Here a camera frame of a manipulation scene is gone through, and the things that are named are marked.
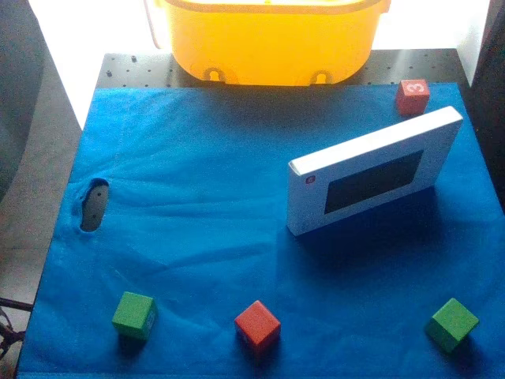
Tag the white rectangular box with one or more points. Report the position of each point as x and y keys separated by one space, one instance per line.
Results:
x=371 y=169

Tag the yellow plastic bucket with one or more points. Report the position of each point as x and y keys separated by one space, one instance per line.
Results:
x=268 y=43

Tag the blue cloth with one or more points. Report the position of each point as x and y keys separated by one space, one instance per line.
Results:
x=197 y=197

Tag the red cube block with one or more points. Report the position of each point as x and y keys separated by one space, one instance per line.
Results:
x=257 y=327

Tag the green cube block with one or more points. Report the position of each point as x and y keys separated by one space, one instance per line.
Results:
x=451 y=325
x=133 y=316

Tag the red block with number three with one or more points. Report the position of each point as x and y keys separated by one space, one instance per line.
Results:
x=412 y=98

